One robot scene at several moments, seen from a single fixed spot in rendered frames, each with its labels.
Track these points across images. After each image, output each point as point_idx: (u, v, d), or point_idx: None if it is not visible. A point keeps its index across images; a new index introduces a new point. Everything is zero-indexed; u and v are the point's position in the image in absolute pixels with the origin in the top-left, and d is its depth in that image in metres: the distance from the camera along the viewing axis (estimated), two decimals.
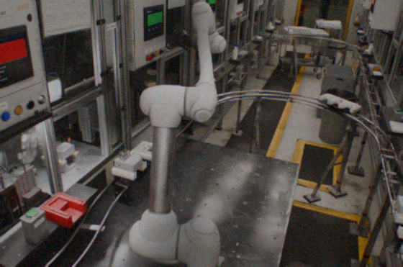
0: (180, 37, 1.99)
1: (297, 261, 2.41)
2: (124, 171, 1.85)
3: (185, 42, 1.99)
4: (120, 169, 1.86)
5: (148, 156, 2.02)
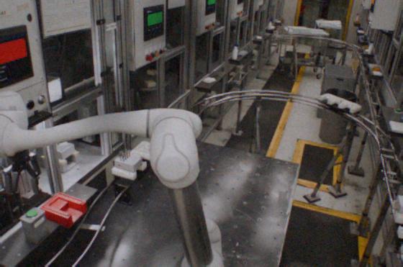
0: None
1: (297, 261, 2.41)
2: (124, 171, 1.85)
3: None
4: (120, 169, 1.86)
5: (148, 156, 2.02)
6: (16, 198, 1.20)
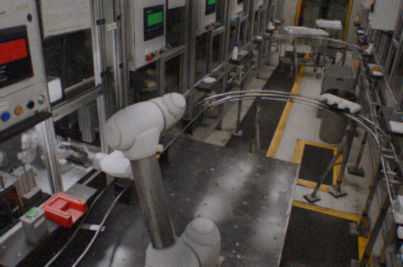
0: None
1: (297, 261, 2.41)
2: None
3: None
4: None
5: None
6: (65, 146, 1.75)
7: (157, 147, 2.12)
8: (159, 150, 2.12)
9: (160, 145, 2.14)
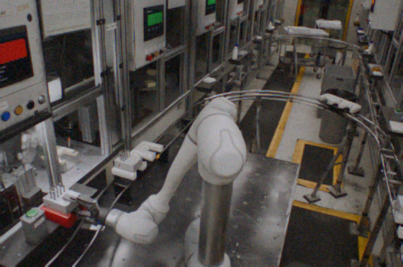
0: None
1: (297, 261, 2.41)
2: (124, 171, 1.85)
3: None
4: (120, 169, 1.86)
5: (148, 156, 2.02)
6: (70, 197, 1.40)
7: (157, 147, 2.12)
8: (159, 150, 2.12)
9: (160, 145, 2.14)
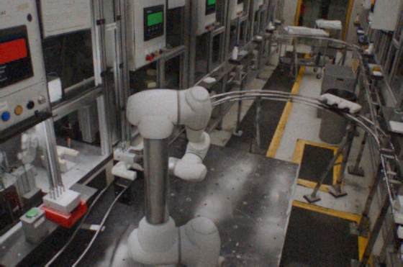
0: None
1: (297, 261, 2.41)
2: (124, 171, 1.85)
3: None
4: (120, 169, 1.86)
5: None
6: (135, 150, 1.83)
7: None
8: None
9: None
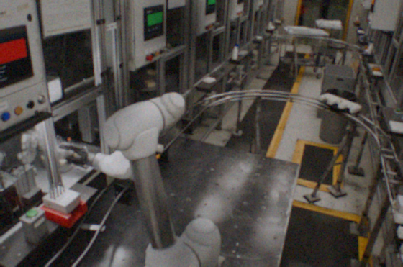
0: None
1: (297, 261, 2.41)
2: None
3: None
4: None
5: None
6: (65, 146, 1.75)
7: (157, 147, 2.12)
8: (159, 150, 2.12)
9: (160, 145, 2.14)
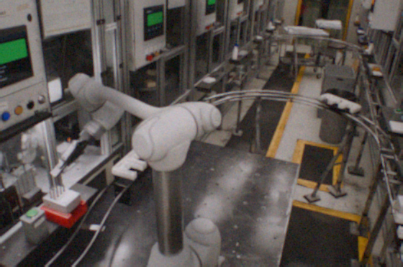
0: None
1: (297, 261, 2.41)
2: (124, 171, 1.85)
3: None
4: (120, 169, 1.86)
5: None
6: (60, 167, 1.42)
7: None
8: None
9: None
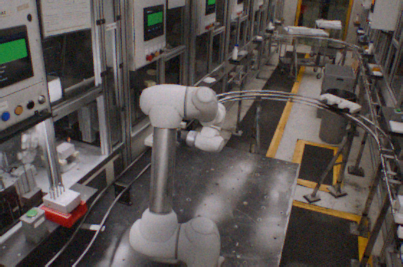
0: None
1: (297, 261, 2.41)
2: None
3: None
4: (152, 140, 2.18)
5: None
6: None
7: (180, 124, 2.44)
8: (183, 127, 2.44)
9: (183, 121, 2.46)
